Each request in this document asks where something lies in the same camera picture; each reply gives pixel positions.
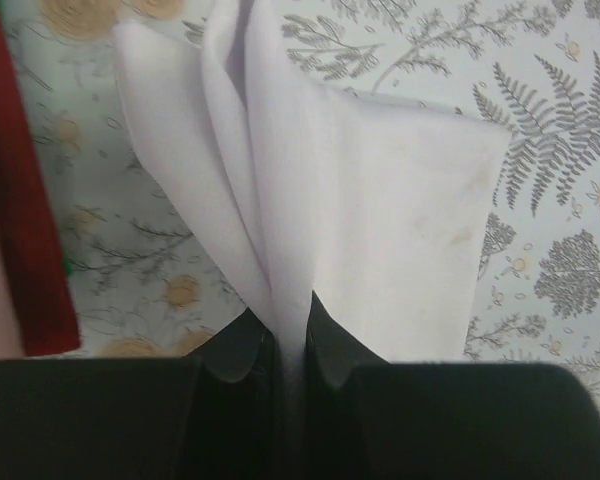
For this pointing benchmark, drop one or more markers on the folded red t shirt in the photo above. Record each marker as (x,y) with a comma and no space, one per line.
(30,252)

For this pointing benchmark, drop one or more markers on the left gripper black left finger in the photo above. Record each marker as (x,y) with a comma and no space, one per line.
(207,415)

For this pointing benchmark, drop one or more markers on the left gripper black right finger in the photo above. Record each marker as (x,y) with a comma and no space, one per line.
(371,419)

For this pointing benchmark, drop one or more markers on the floral patterned table mat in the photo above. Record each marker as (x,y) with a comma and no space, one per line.
(142,284)

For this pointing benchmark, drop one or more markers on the white t shirt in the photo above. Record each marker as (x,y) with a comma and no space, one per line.
(298,191)

